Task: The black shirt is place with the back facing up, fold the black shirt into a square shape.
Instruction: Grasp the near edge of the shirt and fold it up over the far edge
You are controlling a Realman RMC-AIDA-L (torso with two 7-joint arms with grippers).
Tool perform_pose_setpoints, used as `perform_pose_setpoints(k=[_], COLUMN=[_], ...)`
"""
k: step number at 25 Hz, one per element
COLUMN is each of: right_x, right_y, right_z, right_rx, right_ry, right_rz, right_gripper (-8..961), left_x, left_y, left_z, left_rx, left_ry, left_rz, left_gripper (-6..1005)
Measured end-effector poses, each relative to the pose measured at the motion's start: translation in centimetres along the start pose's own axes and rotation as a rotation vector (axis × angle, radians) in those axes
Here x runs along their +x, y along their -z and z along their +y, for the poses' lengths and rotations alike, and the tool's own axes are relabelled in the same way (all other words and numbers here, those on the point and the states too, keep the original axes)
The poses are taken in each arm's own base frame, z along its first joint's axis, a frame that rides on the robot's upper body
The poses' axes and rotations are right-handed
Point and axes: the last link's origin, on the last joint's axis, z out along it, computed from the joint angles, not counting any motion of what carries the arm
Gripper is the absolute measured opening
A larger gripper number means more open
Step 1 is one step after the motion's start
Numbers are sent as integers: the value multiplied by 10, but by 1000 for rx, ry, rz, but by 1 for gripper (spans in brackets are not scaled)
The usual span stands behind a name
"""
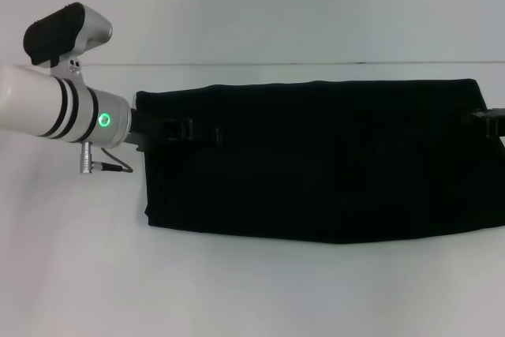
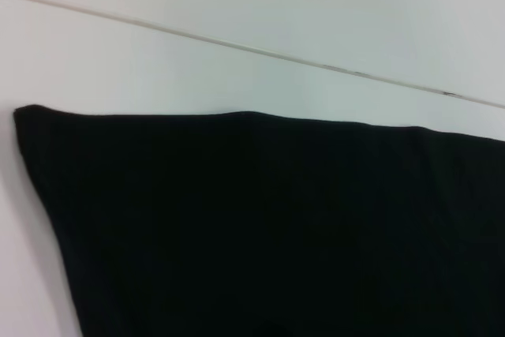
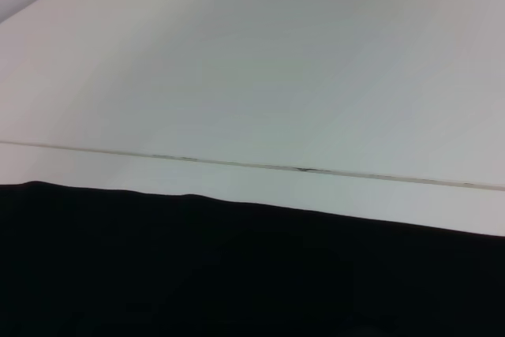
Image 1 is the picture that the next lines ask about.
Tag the silver left camera bracket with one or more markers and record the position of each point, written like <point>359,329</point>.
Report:
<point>71,70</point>

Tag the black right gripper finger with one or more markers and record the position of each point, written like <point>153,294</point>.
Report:
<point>491,122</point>

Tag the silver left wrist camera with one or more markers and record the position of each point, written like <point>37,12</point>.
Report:
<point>59,33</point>

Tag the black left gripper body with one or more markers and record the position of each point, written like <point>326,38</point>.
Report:
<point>135,132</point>

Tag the black shirt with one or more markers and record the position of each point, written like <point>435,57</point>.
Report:
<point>315,163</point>

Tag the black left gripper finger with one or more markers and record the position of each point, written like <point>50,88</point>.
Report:
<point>177,129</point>
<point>218,136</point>

